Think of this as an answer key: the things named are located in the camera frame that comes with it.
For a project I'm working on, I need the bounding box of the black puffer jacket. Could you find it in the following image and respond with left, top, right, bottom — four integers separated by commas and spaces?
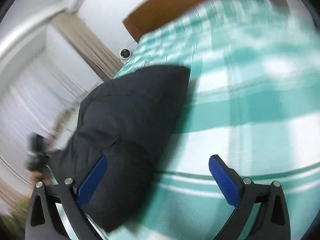
48, 65, 190, 232

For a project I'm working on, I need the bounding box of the white low drawer cabinet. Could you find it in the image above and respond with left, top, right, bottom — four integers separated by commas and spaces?
51, 107, 75, 140

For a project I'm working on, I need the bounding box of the white sheer curtain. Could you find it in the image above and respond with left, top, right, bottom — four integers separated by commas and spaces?
1, 59, 84, 180

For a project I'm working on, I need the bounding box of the beige curtain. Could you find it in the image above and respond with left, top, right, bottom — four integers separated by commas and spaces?
51, 12, 123, 81

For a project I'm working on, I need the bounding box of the green white plaid bedspread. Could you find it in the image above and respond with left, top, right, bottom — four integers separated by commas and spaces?
109, 0, 319, 239

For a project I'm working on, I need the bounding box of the small white round fan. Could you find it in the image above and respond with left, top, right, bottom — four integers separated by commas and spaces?
119, 48, 132, 62

